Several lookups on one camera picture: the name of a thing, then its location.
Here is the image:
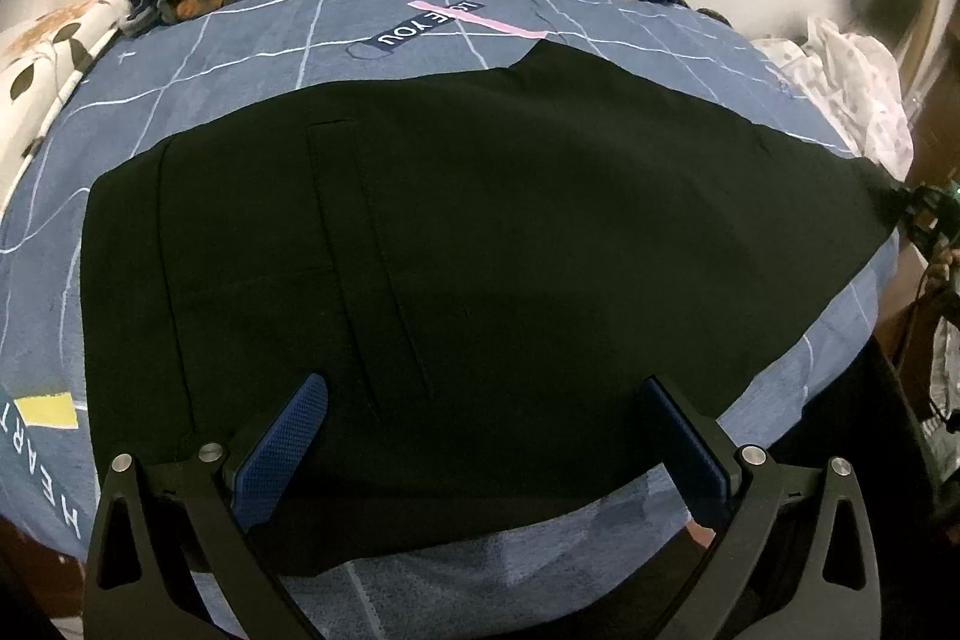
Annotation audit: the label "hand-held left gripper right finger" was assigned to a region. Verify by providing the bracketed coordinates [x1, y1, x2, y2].
[641, 374, 882, 640]

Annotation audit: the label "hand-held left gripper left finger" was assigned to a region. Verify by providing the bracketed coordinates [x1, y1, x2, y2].
[86, 372, 331, 640]

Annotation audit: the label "black pants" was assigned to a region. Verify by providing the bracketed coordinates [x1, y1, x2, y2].
[79, 40, 901, 577]

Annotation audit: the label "person's right hand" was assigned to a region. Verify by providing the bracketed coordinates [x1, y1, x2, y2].
[926, 246, 960, 304]

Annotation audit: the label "white crumpled cloth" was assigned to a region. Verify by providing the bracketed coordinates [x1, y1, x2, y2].
[750, 16, 916, 176]

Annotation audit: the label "clear plastic bag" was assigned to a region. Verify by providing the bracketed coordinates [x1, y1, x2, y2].
[928, 321, 960, 435]

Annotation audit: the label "blue grid-line bed sheet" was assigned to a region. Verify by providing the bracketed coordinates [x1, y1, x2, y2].
[0, 0, 901, 640]

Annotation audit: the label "white floral pillow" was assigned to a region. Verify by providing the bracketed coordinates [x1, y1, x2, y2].
[0, 0, 136, 206]

